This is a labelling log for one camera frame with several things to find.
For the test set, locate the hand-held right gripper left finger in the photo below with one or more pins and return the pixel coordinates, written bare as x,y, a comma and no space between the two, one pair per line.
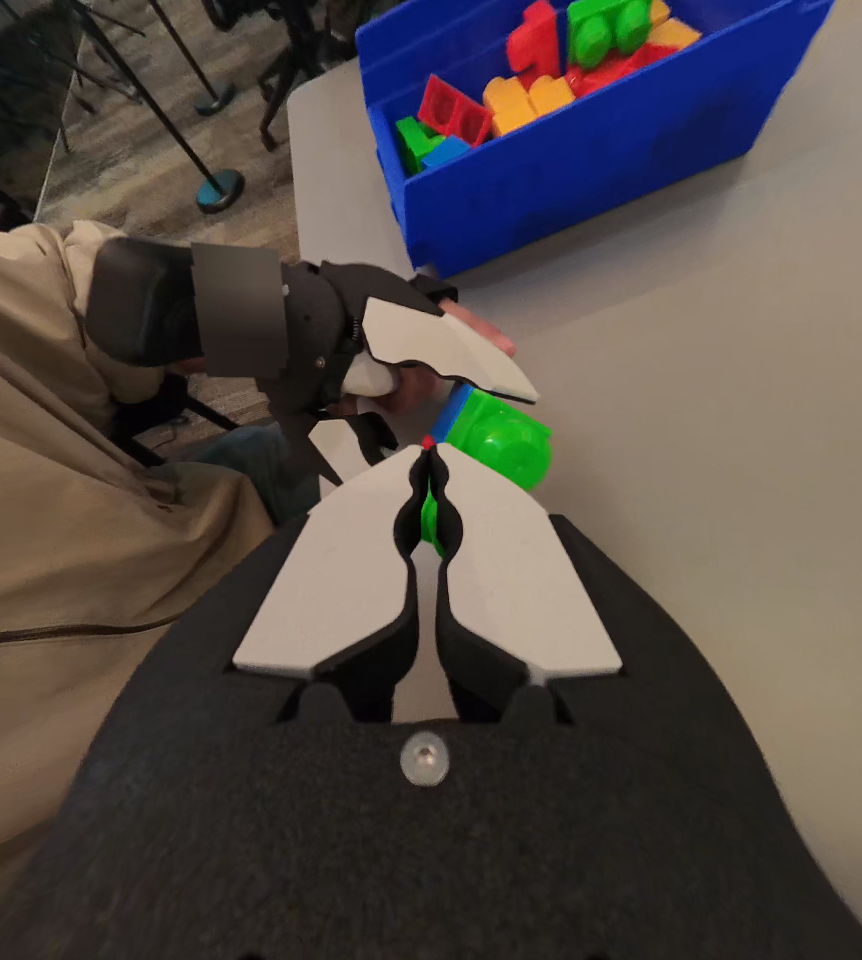
333,600

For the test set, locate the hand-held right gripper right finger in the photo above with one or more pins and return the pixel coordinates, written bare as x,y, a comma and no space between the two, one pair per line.
529,600

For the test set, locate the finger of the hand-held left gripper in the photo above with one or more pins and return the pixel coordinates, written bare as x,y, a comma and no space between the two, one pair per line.
353,447
439,345

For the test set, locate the blue mega block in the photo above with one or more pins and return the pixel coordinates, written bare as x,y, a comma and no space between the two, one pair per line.
454,413

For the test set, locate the green mega block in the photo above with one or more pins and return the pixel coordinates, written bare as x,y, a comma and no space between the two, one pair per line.
506,443

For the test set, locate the pile of colourful blocks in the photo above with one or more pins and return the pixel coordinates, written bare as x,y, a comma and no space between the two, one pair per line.
551,75

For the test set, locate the person's left hand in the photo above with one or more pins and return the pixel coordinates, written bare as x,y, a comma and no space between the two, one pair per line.
419,387

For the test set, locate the person's jeans leg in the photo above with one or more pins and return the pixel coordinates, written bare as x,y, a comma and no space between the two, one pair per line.
258,473

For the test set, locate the blue storage bin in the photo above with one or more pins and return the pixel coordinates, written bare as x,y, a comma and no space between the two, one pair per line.
596,165

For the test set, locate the black tripod stand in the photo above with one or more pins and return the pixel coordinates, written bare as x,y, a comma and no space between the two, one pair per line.
176,120

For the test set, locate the person's beige jacket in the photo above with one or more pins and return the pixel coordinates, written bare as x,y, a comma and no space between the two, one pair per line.
71,600

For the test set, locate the black chair base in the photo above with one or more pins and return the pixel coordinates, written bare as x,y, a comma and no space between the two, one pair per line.
311,60

